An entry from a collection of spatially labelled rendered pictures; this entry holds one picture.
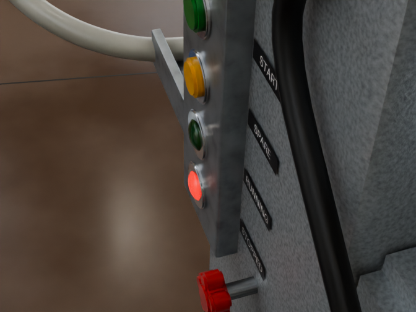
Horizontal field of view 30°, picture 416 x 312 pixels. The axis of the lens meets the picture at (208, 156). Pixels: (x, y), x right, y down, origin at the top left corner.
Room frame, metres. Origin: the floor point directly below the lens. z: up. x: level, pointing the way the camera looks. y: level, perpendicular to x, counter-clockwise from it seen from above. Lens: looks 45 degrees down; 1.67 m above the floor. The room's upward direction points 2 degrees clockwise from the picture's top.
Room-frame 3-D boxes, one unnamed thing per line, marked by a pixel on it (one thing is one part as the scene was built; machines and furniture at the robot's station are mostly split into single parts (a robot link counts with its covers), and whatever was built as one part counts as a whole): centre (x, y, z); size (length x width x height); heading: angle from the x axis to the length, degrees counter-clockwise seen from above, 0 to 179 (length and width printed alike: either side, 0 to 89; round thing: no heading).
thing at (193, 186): (0.38, 0.01, 1.25); 0.02 x 0.01 x 0.02; 20
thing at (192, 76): (0.38, 0.01, 1.35); 0.03 x 0.01 x 0.03; 20
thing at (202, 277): (0.31, -0.02, 1.22); 0.04 x 0.04 x 0.04; 20
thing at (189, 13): (0.38, 0.01, 1.40); 0.03 x 0.01 x 0.03; 20
